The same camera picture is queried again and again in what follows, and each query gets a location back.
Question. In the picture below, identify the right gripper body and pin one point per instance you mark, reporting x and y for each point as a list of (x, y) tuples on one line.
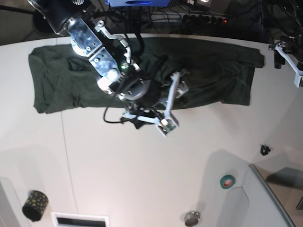
[(140, 93)]

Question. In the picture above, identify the dark green t-shirt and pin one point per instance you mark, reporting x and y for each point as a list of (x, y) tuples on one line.
[(217, 72)]

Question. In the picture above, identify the power strip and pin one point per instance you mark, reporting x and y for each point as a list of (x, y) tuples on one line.
[(184, 18)]

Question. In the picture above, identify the small black clip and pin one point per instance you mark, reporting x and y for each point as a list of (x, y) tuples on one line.
[(265, 149)]

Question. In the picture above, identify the blue box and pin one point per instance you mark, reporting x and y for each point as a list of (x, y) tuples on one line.
[(137, 3)]

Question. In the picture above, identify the green tape roll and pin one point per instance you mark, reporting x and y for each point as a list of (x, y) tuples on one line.
[(227, 181)]

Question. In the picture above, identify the small metal tin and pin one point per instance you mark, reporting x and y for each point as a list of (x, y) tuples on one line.
[(192, 218)]

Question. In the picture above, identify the white slotted tray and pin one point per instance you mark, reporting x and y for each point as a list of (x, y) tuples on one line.
[(77, 220)]

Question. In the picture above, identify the black yellow-dotted cup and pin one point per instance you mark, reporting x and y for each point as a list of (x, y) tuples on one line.
[(35, 206)]

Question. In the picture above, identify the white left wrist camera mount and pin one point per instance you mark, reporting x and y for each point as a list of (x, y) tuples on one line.
[(295, 65)]

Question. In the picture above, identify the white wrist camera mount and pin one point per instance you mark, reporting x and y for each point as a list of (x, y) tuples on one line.
[(164, 120), (295, 65)]

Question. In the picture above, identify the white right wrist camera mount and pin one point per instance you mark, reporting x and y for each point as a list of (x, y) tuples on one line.
[(164, 120)]

